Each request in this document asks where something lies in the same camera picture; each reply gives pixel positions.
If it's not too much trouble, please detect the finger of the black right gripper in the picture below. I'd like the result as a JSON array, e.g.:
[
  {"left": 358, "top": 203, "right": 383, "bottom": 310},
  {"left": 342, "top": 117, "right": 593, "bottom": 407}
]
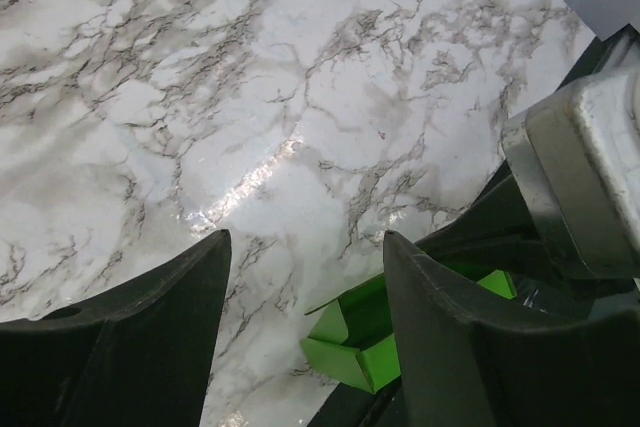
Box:
[{"left": 417, "top": 171, "right": 559, "bottom": 277}]

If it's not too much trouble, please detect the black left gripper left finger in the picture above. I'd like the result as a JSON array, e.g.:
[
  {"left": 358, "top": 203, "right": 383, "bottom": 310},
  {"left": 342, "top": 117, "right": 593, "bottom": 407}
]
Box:
[{"left": 1, "top": 230, "right": 232, "bottom": 426}]

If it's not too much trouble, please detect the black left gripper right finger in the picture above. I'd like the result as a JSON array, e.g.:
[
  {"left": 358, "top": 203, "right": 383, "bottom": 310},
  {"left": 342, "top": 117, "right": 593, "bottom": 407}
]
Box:
[{"left": 383, "top": 231, "right": 639, "bottom": 426}]

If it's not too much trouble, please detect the green paper box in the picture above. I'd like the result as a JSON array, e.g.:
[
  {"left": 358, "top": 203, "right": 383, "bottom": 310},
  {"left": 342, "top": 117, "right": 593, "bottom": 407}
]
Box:
[{"left": 298, "top": 269, "right": 519, "bottom": 395}]

